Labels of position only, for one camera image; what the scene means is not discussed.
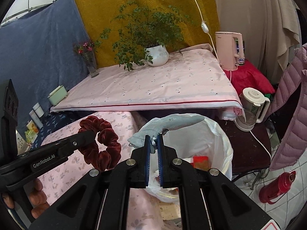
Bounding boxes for grey drawstring pouch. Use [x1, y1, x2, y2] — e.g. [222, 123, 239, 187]
[128, 113, 205, 154]

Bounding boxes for dark red velvet scrunchie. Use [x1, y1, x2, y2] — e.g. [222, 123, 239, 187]
[78, 115, 122, 172]

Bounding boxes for red paper envelope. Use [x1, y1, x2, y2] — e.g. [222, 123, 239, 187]
[192, 156, 210, 171]

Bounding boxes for white lined trash bin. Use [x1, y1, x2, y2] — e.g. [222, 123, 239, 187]
[130, 113, 234, 204]

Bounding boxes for person's left hand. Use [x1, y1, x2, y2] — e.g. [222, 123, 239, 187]
[1, 178, 50, 219]

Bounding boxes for green packet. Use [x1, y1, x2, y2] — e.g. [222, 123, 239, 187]
[25, 130, 37, 144]

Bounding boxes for small yellow box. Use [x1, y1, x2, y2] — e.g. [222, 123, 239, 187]
[26, 120, 39, 134]

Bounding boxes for pink bunny print tablecloth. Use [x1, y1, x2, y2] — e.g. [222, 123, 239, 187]
[31, 111, 183, 230]

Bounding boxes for white cosmetic bottle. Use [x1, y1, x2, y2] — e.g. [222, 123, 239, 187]
[29, 110, 43, 129]

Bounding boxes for navy floral cloth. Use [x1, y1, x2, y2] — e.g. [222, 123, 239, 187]
[30, 111, 82, 150]

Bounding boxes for white cosmetic jar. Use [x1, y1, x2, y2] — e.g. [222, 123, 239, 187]
[33, 103, 44, 118]

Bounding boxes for pale pink dotted cloth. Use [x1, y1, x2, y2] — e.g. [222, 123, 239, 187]
[51, 44, 243, 121]

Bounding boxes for mint green tissue box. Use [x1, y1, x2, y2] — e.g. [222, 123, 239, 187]
[48, 85, 68, 106]

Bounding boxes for green potted plant white pot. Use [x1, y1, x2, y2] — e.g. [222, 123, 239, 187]
[95, 0, 192, 71]

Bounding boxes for glass vase red flowers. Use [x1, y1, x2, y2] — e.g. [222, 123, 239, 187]
[73, 40, 99, 78]

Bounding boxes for pink water dispenser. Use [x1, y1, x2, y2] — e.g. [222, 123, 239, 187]
[215, 32, 245, 71]

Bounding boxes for blue hanging cloth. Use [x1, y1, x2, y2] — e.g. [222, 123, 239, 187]
[1, 0, 89, 135]

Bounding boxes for red thermos bottle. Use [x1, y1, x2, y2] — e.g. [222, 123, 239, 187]
[259, 171, 296, 205]

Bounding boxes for pink puffer jacket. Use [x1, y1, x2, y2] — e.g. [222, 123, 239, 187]
[265, 44, 306, 171]

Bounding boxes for mustard yellow hanging cloth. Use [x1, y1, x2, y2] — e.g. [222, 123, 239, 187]
[75, 0, 220, 67]

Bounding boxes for beige hanging curtain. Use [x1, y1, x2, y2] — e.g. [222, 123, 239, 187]
[215, 0, 303, 84]

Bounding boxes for white picture frame card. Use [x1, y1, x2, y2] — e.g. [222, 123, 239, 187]
[16, 131, 31, 155]

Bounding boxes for white power cord with switch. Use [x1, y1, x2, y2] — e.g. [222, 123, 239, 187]
[183, 0, 273, 161]

